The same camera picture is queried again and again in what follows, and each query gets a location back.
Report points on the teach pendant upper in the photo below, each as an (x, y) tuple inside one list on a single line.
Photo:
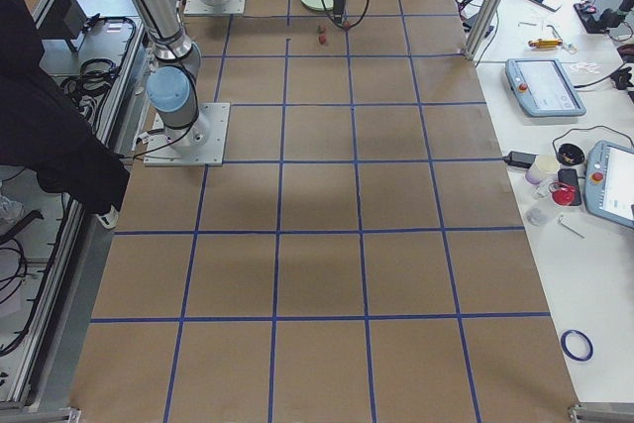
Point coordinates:
[(542, 88)]

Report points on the blue tape roll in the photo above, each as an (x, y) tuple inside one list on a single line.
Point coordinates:
[(583, 354)]

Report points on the teach pendant lower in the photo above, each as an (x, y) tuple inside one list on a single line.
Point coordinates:
[(608, 189)]

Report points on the teach pendant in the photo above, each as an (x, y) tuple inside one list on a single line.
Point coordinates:
[(608, 189), (542, 88)]

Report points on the red round object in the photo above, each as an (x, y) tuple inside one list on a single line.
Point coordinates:
[(563, 194)]

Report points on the black smartphone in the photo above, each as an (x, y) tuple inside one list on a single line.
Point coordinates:
[(568, 177)]

